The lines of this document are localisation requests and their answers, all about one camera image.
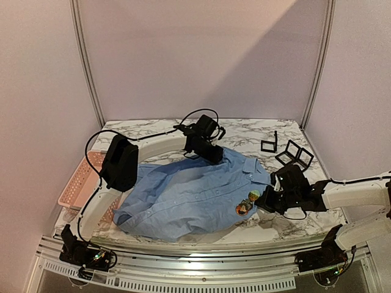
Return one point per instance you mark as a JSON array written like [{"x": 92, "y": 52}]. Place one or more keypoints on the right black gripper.
[{"x": 266, "y": 201}]

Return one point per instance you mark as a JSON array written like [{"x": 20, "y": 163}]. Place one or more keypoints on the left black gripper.
[{"x": 215, "y": 158}]

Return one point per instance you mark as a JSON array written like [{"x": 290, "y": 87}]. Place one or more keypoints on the blue button-up shirt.
[{"x": 191, "y": 196}]

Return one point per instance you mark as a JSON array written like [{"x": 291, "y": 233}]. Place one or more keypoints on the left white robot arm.
[{"x": 118, "y": 172}]

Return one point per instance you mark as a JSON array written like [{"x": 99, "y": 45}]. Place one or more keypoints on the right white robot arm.
[{"x": 291, "y": 189}]

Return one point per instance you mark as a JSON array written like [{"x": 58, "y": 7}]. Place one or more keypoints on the orange portrait round brooch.
[{"x": 241, "y": 212}]

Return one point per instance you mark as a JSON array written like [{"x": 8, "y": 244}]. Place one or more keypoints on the pink plastic basket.
[{"x": 81, "y": 185}]

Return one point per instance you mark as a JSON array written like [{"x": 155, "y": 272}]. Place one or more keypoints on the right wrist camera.
[{"x": 275, "y": 182}]

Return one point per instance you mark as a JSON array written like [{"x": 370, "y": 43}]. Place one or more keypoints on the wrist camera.
[
  {"x": 220, "y": 134},
  {"x": 275, "y": 182}
]

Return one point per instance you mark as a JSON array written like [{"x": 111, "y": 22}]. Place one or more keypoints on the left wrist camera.
[{"x": 220, "y": 134}]

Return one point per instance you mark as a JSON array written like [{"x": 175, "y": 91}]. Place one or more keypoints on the open black frame box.
[{"x": 293, "y": 154}]

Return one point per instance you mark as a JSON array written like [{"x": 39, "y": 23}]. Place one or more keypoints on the upright black frame box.
[{"x": 270, "y": 146}]

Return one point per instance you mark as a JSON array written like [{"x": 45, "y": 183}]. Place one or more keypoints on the aluminium front rail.
[{"x": 138, "y": 271}]

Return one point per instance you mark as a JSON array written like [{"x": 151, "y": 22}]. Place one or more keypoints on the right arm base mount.
[{"x": 328, "y": 262}]

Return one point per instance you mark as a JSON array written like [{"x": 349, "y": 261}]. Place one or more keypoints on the right aluminium corner post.
[{"x": 320, "y": 62}]

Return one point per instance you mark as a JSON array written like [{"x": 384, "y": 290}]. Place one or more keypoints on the aluminium corner post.
[
  {"x": 85, "y": 61},
  {"x": 320, "y": 62}
]

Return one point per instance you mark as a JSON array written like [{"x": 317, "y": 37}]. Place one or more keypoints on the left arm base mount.
[{"x": 87, "y": 256}]

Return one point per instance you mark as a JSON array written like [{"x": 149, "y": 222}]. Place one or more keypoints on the left aluminium corner post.
[{"x": 85, "y": 61}]

